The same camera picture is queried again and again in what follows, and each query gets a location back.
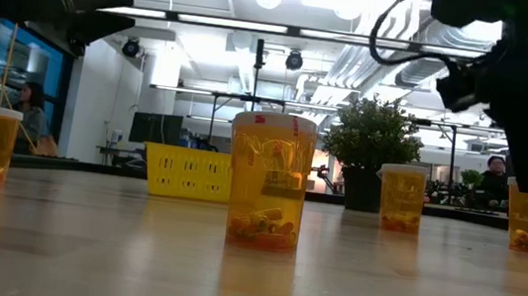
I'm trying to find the yellow plastic basket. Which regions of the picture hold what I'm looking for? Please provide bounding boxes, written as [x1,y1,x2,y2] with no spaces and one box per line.
[138,141,236,205]

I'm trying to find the person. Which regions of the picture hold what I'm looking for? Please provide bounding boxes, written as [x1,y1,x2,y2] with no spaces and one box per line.
[475,153,514,210]
[6,79,55,158]

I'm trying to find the black round ceiling spotlight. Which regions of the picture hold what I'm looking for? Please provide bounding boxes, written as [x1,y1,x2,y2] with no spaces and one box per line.
[120,36,142,59]
[284,49,306,72]

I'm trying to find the small green plant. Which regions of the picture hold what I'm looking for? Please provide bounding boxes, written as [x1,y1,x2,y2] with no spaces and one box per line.
[458,167,485,190]

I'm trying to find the black computer monitor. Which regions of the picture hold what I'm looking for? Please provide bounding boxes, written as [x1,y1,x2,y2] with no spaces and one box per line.
[127,110,185,148]

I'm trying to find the long ceiling light strip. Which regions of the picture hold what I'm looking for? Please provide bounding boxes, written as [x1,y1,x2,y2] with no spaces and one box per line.
[97,2,528,65]

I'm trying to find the green potted plant black pot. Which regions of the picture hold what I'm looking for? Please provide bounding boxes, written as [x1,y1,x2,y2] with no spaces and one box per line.
[314,88,429,218]

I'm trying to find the black tripod stand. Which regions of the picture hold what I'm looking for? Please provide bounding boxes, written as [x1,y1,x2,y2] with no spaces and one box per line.
[248,37,268,114]

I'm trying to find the yellow extension cable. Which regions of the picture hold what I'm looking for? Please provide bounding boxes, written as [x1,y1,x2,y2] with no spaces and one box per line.
[0,18,53,154]

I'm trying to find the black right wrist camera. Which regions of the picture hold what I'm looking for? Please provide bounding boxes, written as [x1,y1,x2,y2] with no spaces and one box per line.
[431,57,497,118]

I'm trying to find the black metal table frame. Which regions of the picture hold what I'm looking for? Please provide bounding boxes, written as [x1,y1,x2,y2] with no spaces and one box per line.
[0,149,528,234]

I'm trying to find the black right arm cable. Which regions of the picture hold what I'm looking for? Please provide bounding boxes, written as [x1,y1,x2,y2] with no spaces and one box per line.
[366,0,467,74]

